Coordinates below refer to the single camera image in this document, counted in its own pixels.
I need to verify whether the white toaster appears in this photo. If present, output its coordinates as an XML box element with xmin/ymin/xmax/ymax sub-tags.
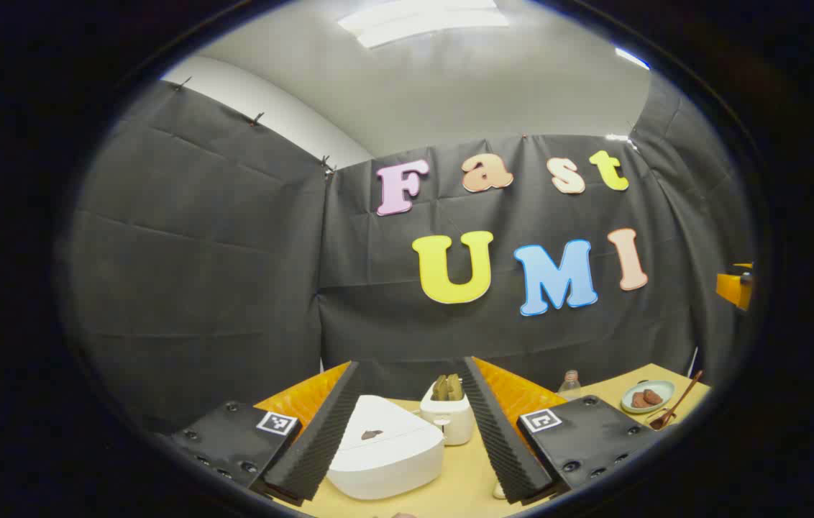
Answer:
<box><xmin>419</xmin><ymin>374</ymin><xmax>475</xmax><ymax>447</ymax></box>

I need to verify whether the black backdrop cloth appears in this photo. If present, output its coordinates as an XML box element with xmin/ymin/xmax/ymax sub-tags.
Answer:
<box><xmin>65</xmin><ymin>76</ymin><xmax>756</xmax><ymax>432</ymax></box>

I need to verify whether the wide ceiling light panel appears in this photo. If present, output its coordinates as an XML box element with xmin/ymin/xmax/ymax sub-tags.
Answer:
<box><xmin>337</xmin><ymin>0</ymin><xmax>510</xmax><ymax>49</ymax></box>

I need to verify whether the white rice cooker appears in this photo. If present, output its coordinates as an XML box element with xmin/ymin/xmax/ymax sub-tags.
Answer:
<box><xmin>326</xmin><ymin>394</ymin><xmax>445</xmax><ymax>501</ymax></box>

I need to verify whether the brown wooden spoon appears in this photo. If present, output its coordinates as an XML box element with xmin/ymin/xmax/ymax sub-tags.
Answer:
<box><xmin>648</xmin><ymin>370</ymin><xmax>704</xmax><ymax>430</ymax></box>

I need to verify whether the pale green plate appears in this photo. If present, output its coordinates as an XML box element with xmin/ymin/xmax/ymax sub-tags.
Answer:
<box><xmin>621</xmin><ymin>380</ymin><xmax>676</xmax><ymax>414</ymax></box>

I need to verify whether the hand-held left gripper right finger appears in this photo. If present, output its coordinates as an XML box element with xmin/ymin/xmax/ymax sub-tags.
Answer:
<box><xmin>461</xmin><ymin>356</ymin><xmax>663</xmax><ymax>504</ymax></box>

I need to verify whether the narrow ceiling light strip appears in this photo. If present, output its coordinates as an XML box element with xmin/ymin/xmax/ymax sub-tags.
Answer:
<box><xmin>614</xmin><ymin>47</ymin><xmax>651</xmax><ymax>71</ymax></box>

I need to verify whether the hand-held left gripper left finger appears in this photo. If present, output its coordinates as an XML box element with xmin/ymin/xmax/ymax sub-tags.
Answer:
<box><xmin>163</xmin><ymin>361</ymin><xmax>363</xmax><ymax>506</ymax></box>

